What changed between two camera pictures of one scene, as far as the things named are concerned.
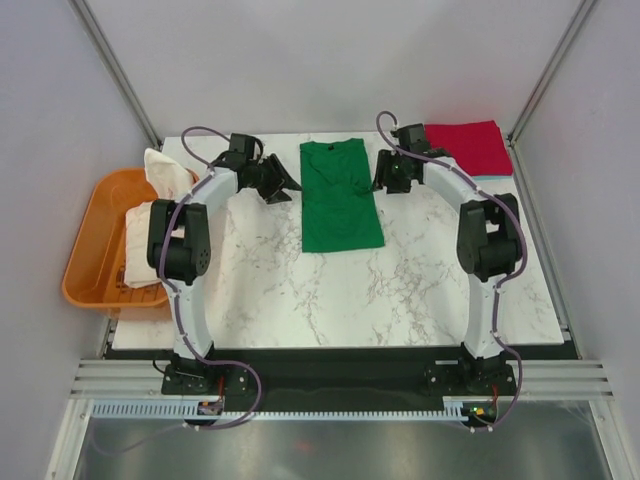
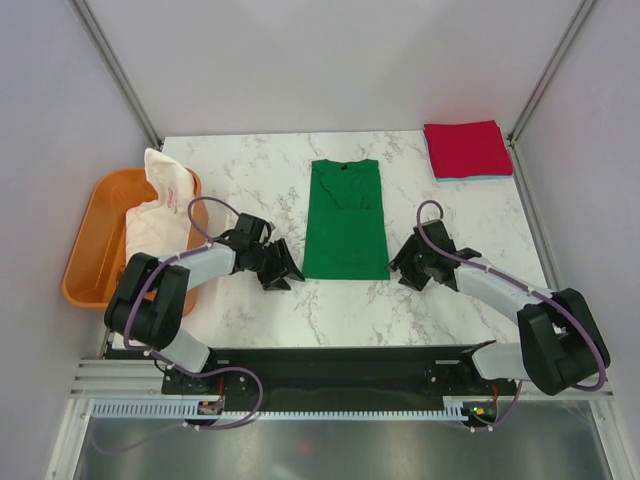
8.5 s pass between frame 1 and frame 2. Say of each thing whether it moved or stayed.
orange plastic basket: stayed
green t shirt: moved
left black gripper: moved
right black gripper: moved
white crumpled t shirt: stayed
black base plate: stayed
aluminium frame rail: stayed
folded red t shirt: stayed
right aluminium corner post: stayed
